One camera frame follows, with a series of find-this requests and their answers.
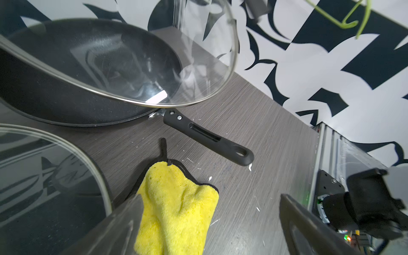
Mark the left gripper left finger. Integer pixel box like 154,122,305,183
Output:
62,194,144,255

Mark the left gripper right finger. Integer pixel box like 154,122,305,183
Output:
279,194,359,255

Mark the yellow cleaning cloth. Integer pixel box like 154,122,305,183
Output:
130,138,220,255

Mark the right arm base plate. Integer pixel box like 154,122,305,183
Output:
311,170,345,224

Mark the large glass pot lid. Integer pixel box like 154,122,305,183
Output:
1,124,113,255

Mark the small black frying pan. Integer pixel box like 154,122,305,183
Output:
1,18,254,166

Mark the small glass pan lid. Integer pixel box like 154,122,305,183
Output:
1,1,239,108

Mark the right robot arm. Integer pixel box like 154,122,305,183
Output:
316,168,408,241

